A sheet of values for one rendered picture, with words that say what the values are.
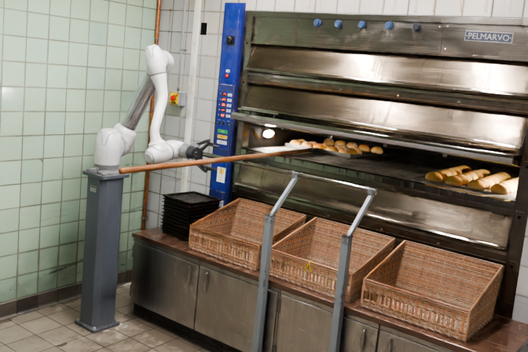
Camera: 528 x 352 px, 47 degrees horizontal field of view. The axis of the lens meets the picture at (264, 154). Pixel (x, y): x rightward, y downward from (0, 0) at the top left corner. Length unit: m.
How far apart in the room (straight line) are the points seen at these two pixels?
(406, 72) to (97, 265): 2.19
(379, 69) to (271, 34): 0.83
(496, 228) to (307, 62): 1.48
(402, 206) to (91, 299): 2.00
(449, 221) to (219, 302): 1.40
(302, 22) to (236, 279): 1.63
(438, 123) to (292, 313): 1.30
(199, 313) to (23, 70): 1.84
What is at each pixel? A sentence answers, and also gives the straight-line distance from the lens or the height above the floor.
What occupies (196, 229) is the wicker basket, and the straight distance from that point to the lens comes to 3.84.
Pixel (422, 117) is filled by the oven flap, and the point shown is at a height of 1.55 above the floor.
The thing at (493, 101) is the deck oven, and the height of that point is 1.68.
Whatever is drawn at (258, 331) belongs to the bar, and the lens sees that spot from 3.54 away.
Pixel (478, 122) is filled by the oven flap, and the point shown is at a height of 1.56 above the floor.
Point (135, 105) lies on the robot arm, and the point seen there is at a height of 1.42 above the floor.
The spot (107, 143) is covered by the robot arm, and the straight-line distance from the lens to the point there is 3.85.
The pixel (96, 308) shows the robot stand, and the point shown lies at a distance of 4.10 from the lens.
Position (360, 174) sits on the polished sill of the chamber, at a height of 1.16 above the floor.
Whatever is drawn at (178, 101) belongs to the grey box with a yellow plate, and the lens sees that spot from 4.46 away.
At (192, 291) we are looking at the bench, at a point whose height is 0.34.
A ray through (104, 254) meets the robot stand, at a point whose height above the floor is 0.50.
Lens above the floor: 1.74
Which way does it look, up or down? 8 degrees down
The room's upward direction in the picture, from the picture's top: 5 degrees clockwise
